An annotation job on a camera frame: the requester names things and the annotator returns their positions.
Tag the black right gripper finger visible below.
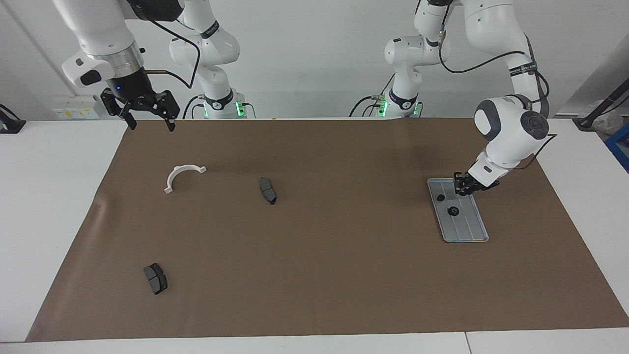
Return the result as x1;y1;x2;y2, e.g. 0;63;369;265
100;88;138;130
151;89;181;133

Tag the silver metal tray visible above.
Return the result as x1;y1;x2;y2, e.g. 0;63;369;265
427;178;490;243

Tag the black table clamp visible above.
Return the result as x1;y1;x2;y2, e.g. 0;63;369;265
0;104;27;134

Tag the dark grey brake pad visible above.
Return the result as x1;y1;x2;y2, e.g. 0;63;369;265
259;177;278;206
143;263;169;295

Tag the clear plastic bag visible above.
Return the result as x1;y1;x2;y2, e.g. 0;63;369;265
587;100;621;136

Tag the black pole stand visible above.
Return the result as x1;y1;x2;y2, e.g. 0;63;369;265
572;78;629;131

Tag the blue crate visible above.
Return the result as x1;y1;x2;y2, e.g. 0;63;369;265
605;123;629;173

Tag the brown table mat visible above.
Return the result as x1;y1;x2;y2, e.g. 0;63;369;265
26;118;629;342

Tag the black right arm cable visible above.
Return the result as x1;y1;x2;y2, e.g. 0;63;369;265
125;0;217;90

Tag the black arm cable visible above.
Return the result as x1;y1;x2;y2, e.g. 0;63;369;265
415;0;558;170
125;0;217;90

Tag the white wall socket box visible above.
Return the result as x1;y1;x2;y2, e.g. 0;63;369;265
52;95;105;120

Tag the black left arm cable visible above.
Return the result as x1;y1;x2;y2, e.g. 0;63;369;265
415;0;558;170

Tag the white curved plastic bracket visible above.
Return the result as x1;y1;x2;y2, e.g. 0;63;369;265
164;165;207;195

